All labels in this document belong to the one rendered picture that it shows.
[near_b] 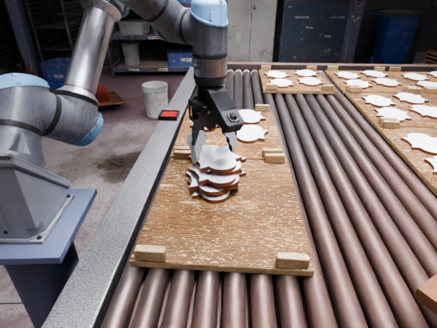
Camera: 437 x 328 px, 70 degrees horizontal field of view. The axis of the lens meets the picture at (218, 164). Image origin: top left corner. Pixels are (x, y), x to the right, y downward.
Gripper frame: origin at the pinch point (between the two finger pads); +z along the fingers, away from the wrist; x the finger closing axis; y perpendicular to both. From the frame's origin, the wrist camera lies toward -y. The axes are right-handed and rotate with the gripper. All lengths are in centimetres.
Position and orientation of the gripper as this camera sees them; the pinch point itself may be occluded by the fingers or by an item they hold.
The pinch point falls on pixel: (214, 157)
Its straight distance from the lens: 79.4
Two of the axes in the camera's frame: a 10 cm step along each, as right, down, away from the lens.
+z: 0.0, 8.6, 5.0
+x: -8.7, 2.5, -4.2
